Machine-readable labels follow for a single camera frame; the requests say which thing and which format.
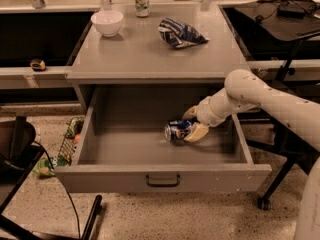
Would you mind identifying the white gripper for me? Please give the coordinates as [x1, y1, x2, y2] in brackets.
[182, 96, 223, 142]

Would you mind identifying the blue pepsi can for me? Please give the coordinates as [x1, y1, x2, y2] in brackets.
[164, 120, 193, 141]

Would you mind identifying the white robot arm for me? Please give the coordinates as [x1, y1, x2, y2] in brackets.
[183, 69, 320, 240]

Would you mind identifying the grey open drawer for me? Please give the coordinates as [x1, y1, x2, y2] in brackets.
[55, 85, 271, 193]

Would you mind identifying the grey cabinet counter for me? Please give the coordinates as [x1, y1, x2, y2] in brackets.
[67, 2, 250, 108]

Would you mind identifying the green white soda can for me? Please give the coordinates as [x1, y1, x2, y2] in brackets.
[135, 0, 150, 17]

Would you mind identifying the blue white chip bag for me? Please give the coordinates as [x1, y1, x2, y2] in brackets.
[158, 18, 208, 49]

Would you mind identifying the black office chair right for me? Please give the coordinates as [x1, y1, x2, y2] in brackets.
[239, 39, 320, 211]

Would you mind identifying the white bowl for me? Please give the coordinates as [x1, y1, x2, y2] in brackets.
[91, 10, 124, 37]

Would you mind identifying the black power adapter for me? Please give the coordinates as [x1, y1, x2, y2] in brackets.
[277, 3, 305, 18]

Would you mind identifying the yellow black tape measure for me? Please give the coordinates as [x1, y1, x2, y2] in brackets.
[30, 59, 46, 71]

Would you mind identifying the black chair left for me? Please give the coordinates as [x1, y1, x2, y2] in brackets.
[0, 115, 104, 240]

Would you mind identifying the black drawer handle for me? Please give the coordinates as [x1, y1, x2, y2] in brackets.
[145, 175, 181, 188]

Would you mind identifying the wire basket with snacks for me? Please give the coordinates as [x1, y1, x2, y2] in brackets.
[33, 117, 84, 177]

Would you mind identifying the black cable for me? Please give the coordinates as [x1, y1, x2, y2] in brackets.
[33, 140, 82, 240]

